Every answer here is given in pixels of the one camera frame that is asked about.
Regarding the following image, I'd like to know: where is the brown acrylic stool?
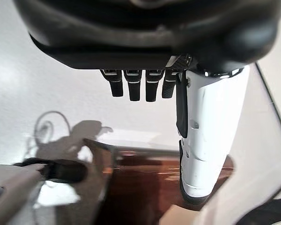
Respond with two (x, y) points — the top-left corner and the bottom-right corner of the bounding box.
(83, 138), (237, 225)

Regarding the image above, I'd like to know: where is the round washing machine door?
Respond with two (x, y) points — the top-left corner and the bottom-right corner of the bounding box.
(234, 198), (281, 225)

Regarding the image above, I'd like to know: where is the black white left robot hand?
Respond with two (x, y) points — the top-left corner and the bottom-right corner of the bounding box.
(13, 0), (281, 206)

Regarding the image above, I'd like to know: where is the silver left robot leg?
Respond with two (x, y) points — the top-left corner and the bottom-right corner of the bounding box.
(0, 158), (89, 225)

